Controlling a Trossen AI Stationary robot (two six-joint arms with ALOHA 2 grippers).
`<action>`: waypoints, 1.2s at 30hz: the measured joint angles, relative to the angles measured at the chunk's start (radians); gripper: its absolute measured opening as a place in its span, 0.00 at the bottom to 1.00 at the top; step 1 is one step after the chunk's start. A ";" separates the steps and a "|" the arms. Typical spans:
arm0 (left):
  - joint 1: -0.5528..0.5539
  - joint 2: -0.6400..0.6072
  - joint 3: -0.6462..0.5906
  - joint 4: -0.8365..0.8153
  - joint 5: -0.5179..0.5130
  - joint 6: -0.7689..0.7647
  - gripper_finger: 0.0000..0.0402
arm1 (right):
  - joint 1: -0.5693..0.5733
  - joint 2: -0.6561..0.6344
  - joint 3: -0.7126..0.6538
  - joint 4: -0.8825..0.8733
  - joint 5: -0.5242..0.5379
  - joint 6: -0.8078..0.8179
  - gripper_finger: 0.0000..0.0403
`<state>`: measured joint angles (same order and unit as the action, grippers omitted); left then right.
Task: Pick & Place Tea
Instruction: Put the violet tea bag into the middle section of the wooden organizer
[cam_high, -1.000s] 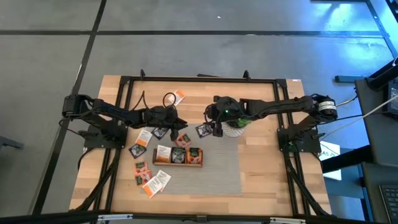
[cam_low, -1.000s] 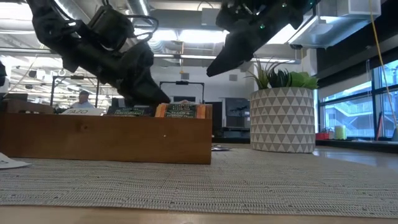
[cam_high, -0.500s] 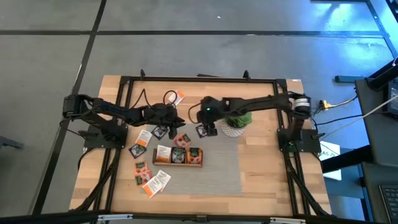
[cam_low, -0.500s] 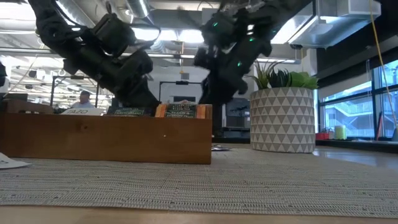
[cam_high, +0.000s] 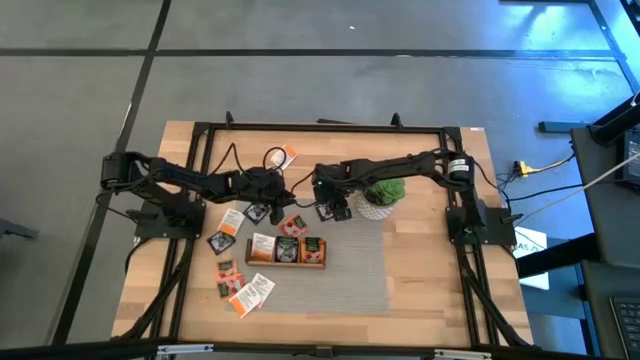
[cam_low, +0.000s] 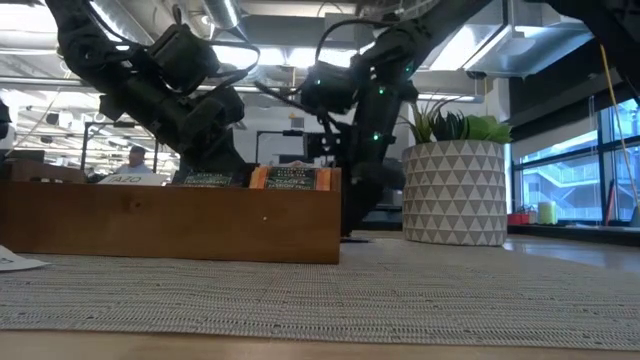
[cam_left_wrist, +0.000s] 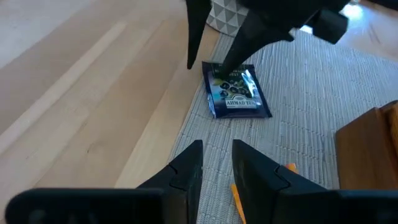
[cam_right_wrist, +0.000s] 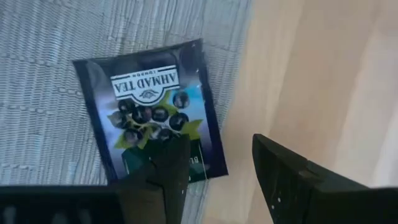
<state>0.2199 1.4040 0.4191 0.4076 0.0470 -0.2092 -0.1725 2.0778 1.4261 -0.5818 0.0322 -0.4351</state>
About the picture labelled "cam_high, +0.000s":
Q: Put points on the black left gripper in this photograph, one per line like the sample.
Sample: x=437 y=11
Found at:
x=255 y=185

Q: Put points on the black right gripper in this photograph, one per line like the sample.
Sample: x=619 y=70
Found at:
x=335 y=182

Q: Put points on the dark blackcurrant tea packet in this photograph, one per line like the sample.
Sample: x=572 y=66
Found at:
x=221 y=242
x=256 y=212
x=287 y=249
x=323 y=213

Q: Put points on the red peach tea packet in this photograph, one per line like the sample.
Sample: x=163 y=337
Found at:
x=226 y=270
x=293 y=226
x=230 y=287
x=312 y=250

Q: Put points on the white orange Tazo tea packet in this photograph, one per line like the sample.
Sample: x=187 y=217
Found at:
x=284 y=157
x=231 y=221
x=262 y=247
x=245 y=301
x=263 y=289

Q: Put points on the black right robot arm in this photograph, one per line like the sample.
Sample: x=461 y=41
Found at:
x=400 y=165

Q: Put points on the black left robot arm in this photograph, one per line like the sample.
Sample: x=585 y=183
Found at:
x=175 y=177

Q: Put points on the wooden tea organiser box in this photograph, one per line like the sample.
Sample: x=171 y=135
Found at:
x=285 y=265

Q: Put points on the succulent in triangle-patterned pot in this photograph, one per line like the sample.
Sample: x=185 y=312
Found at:
x=382 y=192

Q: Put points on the grey woven placemat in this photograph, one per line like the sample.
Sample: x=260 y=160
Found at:
x=350 y=275

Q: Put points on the yellow power plug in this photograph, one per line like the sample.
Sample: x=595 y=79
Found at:
x=522 y=167

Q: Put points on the white printed sign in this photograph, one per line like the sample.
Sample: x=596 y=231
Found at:
x=532 y=245

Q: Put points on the white paper sheet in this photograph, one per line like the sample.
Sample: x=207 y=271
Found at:
x=537 y=281

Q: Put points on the slanted black beam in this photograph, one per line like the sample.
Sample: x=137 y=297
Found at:
x=560 y=255

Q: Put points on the black crossbar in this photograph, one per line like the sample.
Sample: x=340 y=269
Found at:
x=100 y=350

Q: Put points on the teal metal bar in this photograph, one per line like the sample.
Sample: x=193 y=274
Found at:
x=560 y=126

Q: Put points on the grey desk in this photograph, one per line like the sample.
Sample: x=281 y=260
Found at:
x=600 y=225

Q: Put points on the grey chair foot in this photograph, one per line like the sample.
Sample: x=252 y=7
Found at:
x=15 y=229

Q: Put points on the thick black beam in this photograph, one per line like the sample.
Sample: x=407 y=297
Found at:
x=617 y=120

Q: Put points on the black keyboard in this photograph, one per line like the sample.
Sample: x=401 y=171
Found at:
x=627 y=325

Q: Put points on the black aluminium table frame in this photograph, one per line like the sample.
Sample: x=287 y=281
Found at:
x=325 y=128

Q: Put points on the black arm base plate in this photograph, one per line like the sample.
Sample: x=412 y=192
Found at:
x=500 y=227
x=150 y=227

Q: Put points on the silver metal bracket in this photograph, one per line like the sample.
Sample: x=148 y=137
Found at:
x=185 y=349
x=462 y=355

